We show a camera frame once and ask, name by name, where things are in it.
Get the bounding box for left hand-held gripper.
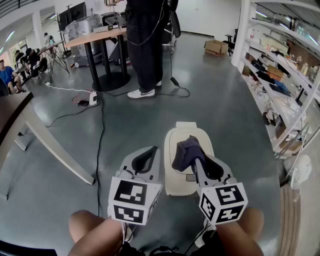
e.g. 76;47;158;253
107;146;163;227

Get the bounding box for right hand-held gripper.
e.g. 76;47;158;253
194;154;248;225

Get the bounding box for cream plastic trash bin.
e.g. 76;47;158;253
163;121;216;197

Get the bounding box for dark blue cloth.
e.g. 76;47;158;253
171;134;208;174

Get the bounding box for person's right forearm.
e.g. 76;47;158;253
214;219;251;256

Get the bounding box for person's left forearm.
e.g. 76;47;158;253
99;216;126;256

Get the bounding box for person's right white shoe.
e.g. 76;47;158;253
194;219;217;248

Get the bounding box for person's white shoe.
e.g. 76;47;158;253
124;223;135;242
194;219;217;248

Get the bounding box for person's left white shoe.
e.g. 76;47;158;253
124;223;135;242

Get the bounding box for person's right leg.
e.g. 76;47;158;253
224;208;265;256

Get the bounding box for person's leg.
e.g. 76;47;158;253
68;209;118;256
224;208;265;256

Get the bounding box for dark slippers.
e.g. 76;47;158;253
262;111;279;126

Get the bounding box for person's left leg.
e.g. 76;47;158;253
68;209;118;256

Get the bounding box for white power strip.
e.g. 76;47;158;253
88;91;99;106

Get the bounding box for person's black shorts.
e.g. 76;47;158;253
121;234;226;256

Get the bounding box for white plastic bag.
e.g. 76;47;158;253
282;153;313;191

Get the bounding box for wooden slat boards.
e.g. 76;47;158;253
277;186;303;256

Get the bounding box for white shelving rack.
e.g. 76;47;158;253
231;0;320;160

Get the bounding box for white low machine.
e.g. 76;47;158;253
69;54;91;69

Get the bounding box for open cardboard box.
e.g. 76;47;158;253
204;39;229;57

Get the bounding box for black office chair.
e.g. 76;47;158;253
222;28;239;57

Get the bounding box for round wooden table black legs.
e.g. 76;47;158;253
63;26;131;92

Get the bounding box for desk with white legs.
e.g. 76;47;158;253
0;91;96;201

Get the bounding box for plastic-wrapped silver machine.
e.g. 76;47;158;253
64;13;104;42

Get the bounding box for black monitor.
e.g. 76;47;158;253
57;1;88;32

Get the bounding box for black railing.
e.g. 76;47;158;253
0;0;28;17

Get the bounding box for long black floor cable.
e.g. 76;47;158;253
95;96;106;217

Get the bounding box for black adapter cable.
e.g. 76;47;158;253
103;74;191;99

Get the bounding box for white cable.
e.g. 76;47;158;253
44;82;91;94

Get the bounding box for folding table wire legs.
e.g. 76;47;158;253
37;39;71;83

